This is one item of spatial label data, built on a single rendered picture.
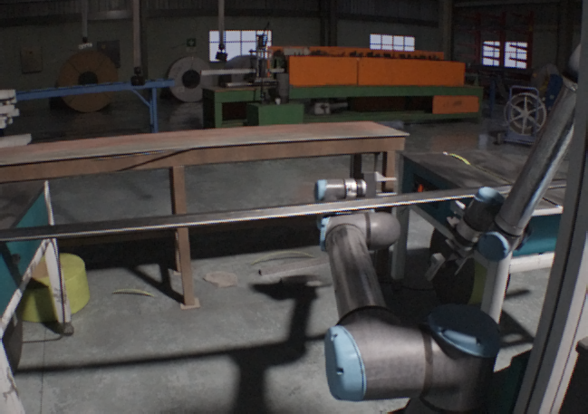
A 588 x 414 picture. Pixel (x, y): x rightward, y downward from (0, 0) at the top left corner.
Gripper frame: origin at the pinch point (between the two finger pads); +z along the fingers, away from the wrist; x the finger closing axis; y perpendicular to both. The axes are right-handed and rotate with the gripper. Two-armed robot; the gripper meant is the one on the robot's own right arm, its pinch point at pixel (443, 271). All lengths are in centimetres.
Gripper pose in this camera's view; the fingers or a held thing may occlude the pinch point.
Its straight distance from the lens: 166.3
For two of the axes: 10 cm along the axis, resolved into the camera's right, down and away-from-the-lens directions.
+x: 8.6, -0.4, 5.2
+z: -3.0, 7.9, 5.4
